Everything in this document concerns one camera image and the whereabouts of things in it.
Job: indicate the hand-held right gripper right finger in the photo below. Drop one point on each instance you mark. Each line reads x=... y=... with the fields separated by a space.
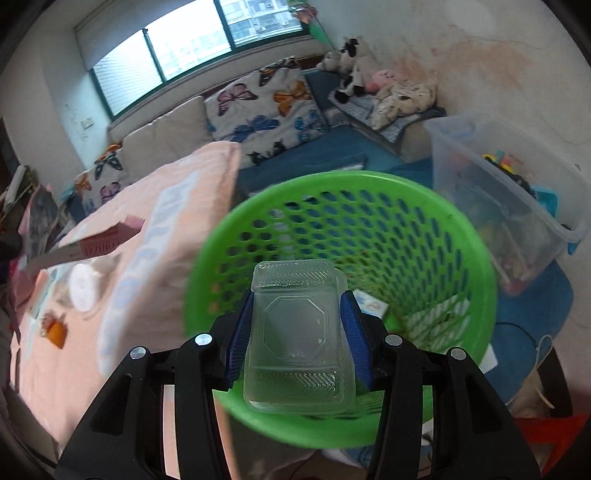
x=358 y=337

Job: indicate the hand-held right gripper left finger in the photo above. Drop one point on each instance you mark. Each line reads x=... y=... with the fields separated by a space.
x=240 y=332

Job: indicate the clear plastic clamshell container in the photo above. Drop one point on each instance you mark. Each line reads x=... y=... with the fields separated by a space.
x=291 y=332

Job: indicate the green mesh plastic basket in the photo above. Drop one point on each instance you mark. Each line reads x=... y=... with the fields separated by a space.
x=346 y=180

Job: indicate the peach printed blanket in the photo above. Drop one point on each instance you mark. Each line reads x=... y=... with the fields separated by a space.
x=175 y=194

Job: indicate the round clear plastic lid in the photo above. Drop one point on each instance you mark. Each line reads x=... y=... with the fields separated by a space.
x=83 y=286

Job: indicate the pink and white tissue box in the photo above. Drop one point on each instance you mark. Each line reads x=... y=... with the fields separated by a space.
x=97 y=247

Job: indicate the blue floor mat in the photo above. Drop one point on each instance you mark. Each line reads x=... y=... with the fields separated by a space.
x=531 y=300

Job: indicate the blue sofa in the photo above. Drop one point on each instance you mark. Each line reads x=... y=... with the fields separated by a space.
x=314 y=152

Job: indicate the small butterfly print cushion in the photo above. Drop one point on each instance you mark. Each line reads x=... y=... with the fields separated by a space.
x=106 y=175

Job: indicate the beige cushion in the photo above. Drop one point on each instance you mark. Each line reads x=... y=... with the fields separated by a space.
x=161 y=138

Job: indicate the clear plastic storage box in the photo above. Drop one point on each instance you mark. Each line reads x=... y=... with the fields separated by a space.
x=461 y=152

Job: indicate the red plastic bag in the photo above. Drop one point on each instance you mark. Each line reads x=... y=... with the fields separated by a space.
x=554 y=443

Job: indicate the large butterfly print cushion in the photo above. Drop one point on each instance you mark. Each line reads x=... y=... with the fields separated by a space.
x=258 y=106

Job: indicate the spotted cream plush toy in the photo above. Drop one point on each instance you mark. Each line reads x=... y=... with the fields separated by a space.
x=406 y=99

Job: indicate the pink plush toy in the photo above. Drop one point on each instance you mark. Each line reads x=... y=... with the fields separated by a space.
x=382 y=81

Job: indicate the black and white cow plush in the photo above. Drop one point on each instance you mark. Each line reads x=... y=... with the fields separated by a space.
x=353 y=78

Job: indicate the metal clothes rack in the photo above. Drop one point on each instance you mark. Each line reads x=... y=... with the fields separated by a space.
x=18 y=180

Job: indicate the grey plush toy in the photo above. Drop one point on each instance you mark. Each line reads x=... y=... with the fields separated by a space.
x=328 y=60

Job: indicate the green framed window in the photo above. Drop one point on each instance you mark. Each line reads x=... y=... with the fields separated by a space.
x=134 y=69

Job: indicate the colourful pinwheel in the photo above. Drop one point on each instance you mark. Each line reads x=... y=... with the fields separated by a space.
x=318 y=30

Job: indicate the white wall switch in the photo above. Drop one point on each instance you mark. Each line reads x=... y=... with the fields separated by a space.
x=87 y=122

